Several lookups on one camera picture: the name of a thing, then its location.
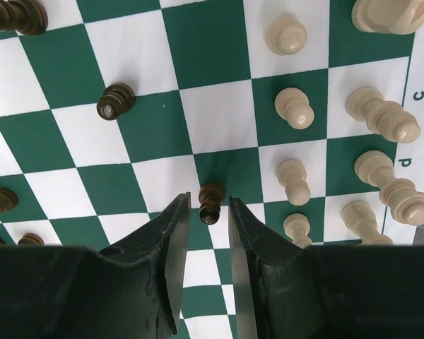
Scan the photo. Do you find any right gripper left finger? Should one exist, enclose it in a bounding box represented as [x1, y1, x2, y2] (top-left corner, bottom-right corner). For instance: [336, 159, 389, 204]
[0, 192, 191, 338]

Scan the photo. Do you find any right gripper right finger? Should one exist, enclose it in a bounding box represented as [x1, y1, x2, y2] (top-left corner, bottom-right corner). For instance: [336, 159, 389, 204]
[228, 197, 424, 338]

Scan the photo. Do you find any dark chess pawn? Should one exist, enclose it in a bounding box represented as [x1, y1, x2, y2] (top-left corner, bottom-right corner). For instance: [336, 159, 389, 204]
[199, 182, 225, 225]

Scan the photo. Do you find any green white chess board mat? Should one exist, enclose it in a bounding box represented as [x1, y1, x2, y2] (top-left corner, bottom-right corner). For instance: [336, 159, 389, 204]
[0, 1, 424, 338]

